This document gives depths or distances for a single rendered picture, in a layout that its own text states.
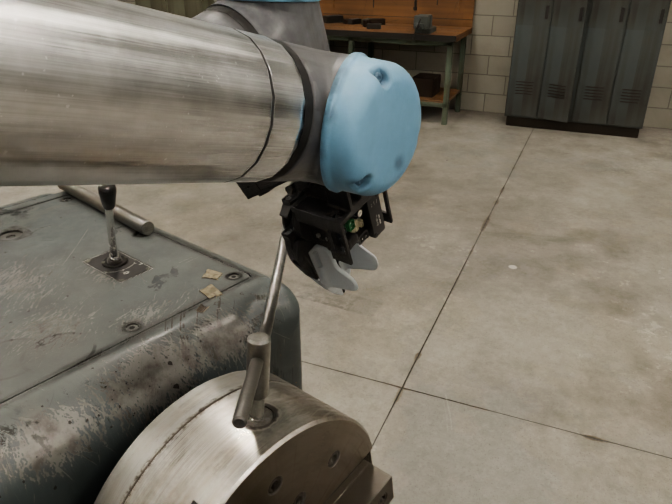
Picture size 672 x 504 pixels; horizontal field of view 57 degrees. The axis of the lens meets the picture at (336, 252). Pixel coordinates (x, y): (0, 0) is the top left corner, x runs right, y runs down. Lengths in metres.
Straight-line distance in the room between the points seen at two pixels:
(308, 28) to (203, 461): 0.38
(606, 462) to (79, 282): 2.03
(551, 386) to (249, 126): 2.54
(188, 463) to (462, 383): 2.16
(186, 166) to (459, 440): 2.20
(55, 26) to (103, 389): 0.48
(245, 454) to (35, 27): 0.43
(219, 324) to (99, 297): 0.16
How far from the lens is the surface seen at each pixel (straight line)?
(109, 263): 0.88
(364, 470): 0.73
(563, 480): 2.38
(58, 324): 0.77
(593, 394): 2.78
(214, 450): 0.59
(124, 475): 0.63
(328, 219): 0.55
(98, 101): 0.24
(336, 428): 0.65
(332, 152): 0.32
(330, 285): 0.66
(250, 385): 0.53
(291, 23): 0.48
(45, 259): 0.94
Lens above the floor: 1.64
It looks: 27 degrees down
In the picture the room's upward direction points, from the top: straight up
